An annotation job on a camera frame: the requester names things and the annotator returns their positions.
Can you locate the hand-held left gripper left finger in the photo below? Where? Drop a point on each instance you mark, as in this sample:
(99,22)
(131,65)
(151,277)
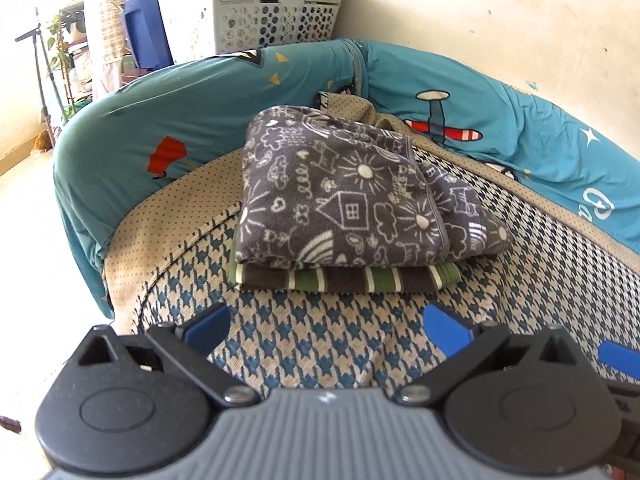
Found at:
(207,329)

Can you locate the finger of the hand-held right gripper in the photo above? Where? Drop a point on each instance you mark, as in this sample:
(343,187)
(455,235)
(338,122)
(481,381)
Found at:
(620,355)

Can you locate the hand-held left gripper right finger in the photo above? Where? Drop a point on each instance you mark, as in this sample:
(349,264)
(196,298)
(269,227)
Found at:
(447,331)

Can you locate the grey doodle print fleece garment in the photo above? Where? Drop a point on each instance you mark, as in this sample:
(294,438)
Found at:
(350,195)

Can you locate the green brown striped folded garment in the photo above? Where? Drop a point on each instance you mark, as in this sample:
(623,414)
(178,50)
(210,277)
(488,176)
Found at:
(350,280)

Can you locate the blue beige houndstooth seat cushion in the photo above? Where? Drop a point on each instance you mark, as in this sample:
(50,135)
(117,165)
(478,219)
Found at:
(325,330)

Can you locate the blue airplane print sofa cover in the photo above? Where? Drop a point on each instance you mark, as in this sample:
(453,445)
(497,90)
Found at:
(200,105)

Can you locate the blue plastic storage bin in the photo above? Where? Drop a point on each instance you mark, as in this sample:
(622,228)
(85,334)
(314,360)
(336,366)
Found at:
(142,30)

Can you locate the black metal stand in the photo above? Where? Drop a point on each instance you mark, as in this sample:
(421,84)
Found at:
(40,70)

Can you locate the white perforated laundry basket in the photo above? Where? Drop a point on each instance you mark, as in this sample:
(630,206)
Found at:
(260,25)

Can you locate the green potted plant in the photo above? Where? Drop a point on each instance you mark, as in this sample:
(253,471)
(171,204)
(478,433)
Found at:
(62,55)

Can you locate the plaid hanging cloth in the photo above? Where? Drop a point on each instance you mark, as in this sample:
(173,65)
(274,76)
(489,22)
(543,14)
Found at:
(107,20)

